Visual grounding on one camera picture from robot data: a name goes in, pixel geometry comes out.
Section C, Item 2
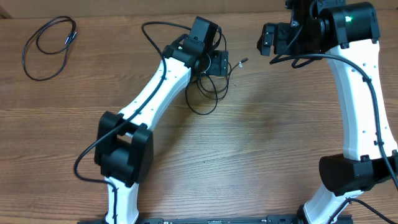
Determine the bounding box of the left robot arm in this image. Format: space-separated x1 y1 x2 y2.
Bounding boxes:
94 17 224 223

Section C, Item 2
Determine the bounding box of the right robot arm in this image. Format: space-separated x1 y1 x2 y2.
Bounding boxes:
257 0 397 223

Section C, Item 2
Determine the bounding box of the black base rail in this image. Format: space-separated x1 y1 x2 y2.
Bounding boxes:
77 213 354 224

